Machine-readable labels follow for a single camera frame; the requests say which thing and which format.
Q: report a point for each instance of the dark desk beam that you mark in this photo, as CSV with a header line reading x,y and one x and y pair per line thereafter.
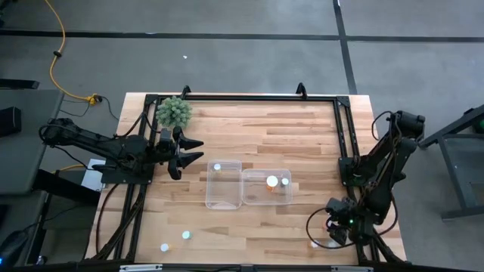
x,y
64,187

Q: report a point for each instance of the black flat bar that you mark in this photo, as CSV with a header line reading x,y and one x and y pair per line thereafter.
x,y
19,84

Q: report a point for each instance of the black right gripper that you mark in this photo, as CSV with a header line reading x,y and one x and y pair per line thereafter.
x,y
336,211

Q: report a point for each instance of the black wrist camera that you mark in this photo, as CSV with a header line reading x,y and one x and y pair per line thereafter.
x,y
165,136
350,222

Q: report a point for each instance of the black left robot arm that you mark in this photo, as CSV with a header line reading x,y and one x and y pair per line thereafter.
x,y
113,145

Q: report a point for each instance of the silver bracket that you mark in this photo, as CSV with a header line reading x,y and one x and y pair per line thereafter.
x,y
140,267
351,268

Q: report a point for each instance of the large amber pill bottle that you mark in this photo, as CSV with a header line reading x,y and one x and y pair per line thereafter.
x,y
272,181

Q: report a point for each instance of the grey side table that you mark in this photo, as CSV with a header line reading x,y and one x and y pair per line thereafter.
x,y
26,158

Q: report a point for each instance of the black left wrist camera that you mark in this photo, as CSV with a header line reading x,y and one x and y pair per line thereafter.
x,y
165,136

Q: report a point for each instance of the black aluminium table frame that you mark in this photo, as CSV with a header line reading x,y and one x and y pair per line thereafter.
x,y
264,97

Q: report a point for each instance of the black metal stand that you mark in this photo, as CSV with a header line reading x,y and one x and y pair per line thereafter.
x,y
453,177

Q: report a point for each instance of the black frame brace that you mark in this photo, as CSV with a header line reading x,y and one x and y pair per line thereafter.
x,y
301,90
185,91

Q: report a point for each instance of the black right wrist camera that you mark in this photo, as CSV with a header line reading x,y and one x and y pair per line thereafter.
x,y
350,222

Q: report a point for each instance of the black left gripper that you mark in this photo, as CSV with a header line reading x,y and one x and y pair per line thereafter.
x,y
174,172

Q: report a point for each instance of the black box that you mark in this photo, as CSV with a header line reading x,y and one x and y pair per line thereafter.
x,y
9,121

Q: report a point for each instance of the pale green pill bottle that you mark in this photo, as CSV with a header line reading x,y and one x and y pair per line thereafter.
x,y
186,235

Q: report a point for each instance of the white paper sheet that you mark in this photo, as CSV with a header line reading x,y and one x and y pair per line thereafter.
x,y
89,181

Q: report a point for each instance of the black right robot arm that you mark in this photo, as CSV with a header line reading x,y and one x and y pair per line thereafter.
x,y
385,166

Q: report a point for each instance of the orange pill bottle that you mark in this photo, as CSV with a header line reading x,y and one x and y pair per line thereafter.
x,y
314,244

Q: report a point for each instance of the green artificial succulent plant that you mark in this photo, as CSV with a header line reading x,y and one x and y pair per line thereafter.
x,y
174,112

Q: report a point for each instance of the clear plastic bin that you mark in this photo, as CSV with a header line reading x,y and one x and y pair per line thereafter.
x,y
223,192
257,196

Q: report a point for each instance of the black rounded device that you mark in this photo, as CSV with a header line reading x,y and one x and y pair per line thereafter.
x,y
13,247

